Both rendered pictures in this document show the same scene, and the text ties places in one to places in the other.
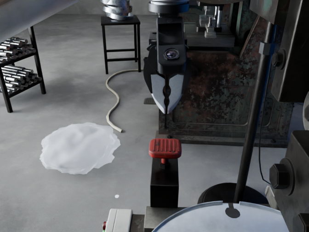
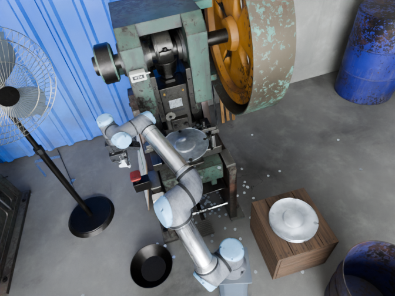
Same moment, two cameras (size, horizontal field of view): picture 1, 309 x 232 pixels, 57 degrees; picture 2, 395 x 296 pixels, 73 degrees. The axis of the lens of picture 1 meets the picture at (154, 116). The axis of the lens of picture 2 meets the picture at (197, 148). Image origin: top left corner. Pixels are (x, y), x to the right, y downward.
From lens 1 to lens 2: 1.35 m
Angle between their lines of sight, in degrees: 78
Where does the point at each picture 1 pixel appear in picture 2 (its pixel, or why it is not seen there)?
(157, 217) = (155, 184)
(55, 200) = not seen: outside the picture
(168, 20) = not seen: hidden behind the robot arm
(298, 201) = (180, 124)
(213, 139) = (14, 241)
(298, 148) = (175, 121)
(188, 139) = (11, 261)
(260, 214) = not seen: hidden behind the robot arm
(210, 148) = (25, 242)
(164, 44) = (132, 145)
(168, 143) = (133, 174)
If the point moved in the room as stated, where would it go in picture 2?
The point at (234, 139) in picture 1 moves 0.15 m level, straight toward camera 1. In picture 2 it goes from (17, 225) to (34, 224)
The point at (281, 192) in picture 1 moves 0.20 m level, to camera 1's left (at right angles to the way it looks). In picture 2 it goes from (176, 128) to (186, 152)
